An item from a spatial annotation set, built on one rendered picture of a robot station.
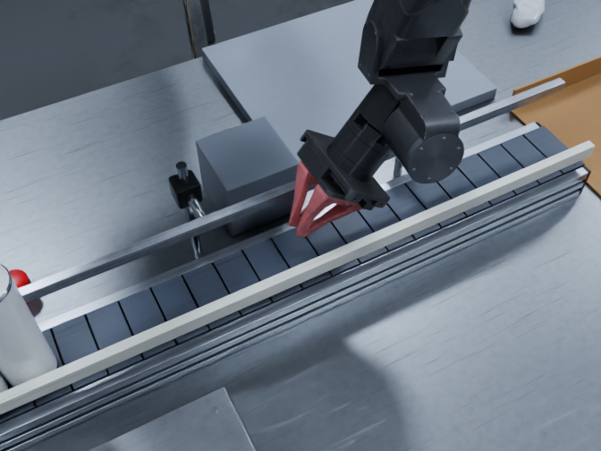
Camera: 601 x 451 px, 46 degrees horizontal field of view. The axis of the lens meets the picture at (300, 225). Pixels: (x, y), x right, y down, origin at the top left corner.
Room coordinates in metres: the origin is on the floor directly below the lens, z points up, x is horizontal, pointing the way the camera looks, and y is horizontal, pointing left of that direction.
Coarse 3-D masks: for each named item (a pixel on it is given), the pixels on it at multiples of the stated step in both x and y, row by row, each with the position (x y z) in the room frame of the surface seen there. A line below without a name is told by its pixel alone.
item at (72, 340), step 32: (544, 128) 0.72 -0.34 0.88; (480, 160) 0.66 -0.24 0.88; (512, 160) 0.66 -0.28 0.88; (416, 192) 0.60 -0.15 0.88; (448, 192) 0.60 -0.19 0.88; (512, 192) 0.60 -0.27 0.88; (352, 224) 0.55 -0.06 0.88; (384, 224) 0.55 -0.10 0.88; (448, 224) 0.55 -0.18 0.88; (256, 256) 0.50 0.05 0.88; (288, 256) 0.50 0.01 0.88; (160, 288) 0.45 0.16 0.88; (192, 288) 0.45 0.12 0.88; (224, 288) 0.45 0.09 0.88; (96, 320) 0.41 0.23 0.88; (128, 320) 0.41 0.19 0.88; (160, 320) 0.41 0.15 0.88; (224, 320) 0.41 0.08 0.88; (64, 352) 0.37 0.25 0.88; (160, 352) 0.37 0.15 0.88; (0, 416) 0.30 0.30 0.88
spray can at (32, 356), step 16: (0, 272) 0.36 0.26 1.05; (0, 288) 0.34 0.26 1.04; (16, 288) 0.36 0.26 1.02; (0, 304) 0.33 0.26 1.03; (16, 304) 0.35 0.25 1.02; (0, 320) 0.33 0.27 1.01; (16, 320) 0.34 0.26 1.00; (32, 320) 0.36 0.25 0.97; (0, 336) 0.33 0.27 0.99; (16, 336) 0.33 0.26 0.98; (32, 336) 0.34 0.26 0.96; (0, 352) 0.32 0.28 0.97; (16, 352) 0.33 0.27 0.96; (32, 352) 0.34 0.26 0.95; (48, 352) 0.35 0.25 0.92; (0, 368) 0.33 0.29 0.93; (16, 368) 0.33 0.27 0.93; (32, 368) 0.33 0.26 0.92; (48, 368) 0.34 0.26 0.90; (16, 384) 0.33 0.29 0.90
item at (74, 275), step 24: (528, 96) 0.69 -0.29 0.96; (480, 120) 0.65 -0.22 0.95; (264, 192) 0.53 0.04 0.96; (288, 192) 0.53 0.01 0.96; (216, 216) 0.49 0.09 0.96; (240, 216) 0.50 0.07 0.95; (144, 240) 0.46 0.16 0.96; (168, 240) 0.46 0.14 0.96; (96, 264) 0.43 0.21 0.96; (120, 264) 0.44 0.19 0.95; (24, 288) 0.40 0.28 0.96; (48, 288) 0.40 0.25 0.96
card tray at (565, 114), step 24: (576, 72) 0.87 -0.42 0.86; (600, 72) 0.89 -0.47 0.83; (552, 96) 0.84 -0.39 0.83; (576, 96) 0.84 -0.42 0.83; (600, 96) 0.84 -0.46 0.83; (528, 120) 0.79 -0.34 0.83; (552, 120) 0.79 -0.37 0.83; (576, 120) 0.79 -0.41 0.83; (600, 120) 0.79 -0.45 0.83; (576, 144) 0.73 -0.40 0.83; (600, 144) 0.73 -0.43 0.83; (600, 168) 0.69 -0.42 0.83; (600, 192) 0.64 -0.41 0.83
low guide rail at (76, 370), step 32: (544, 160) 0.62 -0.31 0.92; (576, 160) 0.64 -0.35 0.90; (480, 192) 0.57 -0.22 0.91; (416, 224) 0.52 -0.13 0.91; (320, 256) 0.47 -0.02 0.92; (352, 256) 0.48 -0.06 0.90; (256, 288) 0.43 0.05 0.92; (288, 288) 0.44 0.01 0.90; (192, 320) 0.39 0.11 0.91; (96, 352) 0.35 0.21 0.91; (128, 352) 0.36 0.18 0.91; (32, 384) 0.32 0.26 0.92; (64, 384) 0.33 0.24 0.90
